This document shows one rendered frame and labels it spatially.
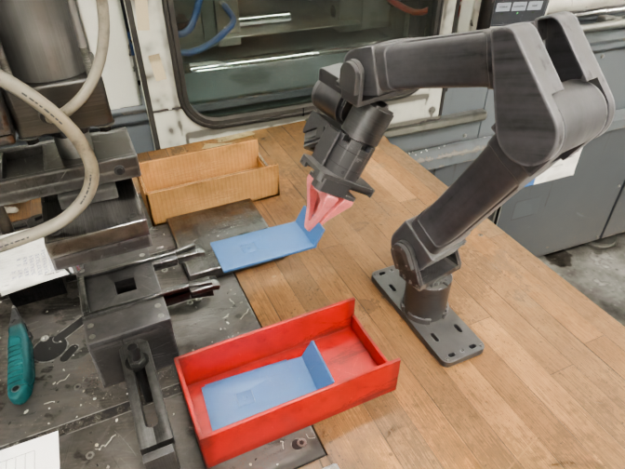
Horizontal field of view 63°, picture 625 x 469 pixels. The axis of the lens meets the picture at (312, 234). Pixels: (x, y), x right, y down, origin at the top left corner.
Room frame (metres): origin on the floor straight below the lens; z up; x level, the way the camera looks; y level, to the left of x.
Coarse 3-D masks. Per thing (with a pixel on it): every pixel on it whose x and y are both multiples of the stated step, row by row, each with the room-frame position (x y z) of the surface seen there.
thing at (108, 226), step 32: (0, 160) 0.49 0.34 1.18; (32, 160) 0.51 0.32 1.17; (64, 160) 0.49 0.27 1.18; (128, 160) 0.50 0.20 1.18; (0, 192) 0.44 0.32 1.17; (32, 192) 0.45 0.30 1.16; (64, 192) 0.47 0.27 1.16; (96, 192) 0.47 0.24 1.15; (128, 192) 0.49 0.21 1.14; (96, 224) 0.43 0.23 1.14; (128, 224) 0.43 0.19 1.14; (64, 256) 0.40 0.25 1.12; (96, 256) 0.41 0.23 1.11
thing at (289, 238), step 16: (304, 208) 0.64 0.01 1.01; (288, 224) 0.63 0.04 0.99; (320, 224) 0.60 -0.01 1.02; (224, 240) 0.59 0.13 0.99; (240, 240) 0.59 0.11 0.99; (256, 240) 0.59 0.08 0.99; (272, 240) 0.59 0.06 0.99; (288, 240) 0.59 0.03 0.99; (304, 240) 0.59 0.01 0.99; (224, 256) 0.55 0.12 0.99; (240, 256) 0.55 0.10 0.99; (256, 256) 0.55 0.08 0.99; (272, 256) 0.55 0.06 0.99; (224, 272) 0.52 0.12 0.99
